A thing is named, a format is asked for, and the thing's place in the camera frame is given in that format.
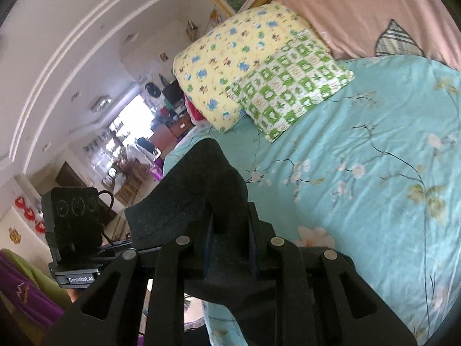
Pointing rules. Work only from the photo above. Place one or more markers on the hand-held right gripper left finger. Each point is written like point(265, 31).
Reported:
point(208, 256)

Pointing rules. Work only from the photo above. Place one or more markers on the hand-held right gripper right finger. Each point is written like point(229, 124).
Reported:
point(253, 252)

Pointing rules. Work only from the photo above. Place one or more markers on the black pants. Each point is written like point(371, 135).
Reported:
point(201, 187)

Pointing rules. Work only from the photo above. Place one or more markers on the green cloth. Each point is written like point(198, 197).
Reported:
point(39, 274)

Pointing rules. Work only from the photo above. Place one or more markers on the purple cloth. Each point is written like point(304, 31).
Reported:
point(21, 288)

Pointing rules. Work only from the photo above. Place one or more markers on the bright window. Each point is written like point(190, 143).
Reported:
point(133, 122)

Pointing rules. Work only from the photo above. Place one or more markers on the ceiling lamp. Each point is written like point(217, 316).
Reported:
point(101, 102)

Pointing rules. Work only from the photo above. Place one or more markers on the brown wooden cabinet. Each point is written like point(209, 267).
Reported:
point(169, 133)

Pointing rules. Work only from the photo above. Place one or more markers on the red cloth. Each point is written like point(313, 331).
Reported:
point(192, 110)

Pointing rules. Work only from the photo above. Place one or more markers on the blue floral bed sheet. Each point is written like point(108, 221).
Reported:
point(360, 133)

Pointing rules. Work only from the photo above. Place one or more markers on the green checked pillow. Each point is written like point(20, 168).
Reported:
point(291, 86)

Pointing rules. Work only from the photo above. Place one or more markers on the yellow printed pillow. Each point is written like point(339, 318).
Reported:
point(230, 50)

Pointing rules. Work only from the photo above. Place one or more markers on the pink quilt with plaid hearts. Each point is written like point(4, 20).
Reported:
point(360, 7)

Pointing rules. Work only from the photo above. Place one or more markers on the red wall decoration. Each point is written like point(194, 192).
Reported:
point(19, 202)
point(39, 227)

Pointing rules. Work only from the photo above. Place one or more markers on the yellow wall decoration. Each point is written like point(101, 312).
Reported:
point(13, 234)

